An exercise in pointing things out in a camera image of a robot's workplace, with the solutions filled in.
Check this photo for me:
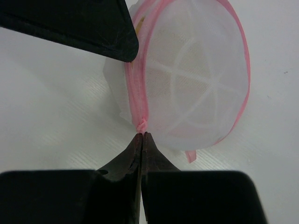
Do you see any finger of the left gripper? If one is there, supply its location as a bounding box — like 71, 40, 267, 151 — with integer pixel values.
0, 0, 139, 62

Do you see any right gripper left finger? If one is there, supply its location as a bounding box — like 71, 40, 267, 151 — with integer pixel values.
98, 133, 142, 224

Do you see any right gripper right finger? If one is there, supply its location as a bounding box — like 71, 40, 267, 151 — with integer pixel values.
141, 132, 180, 224

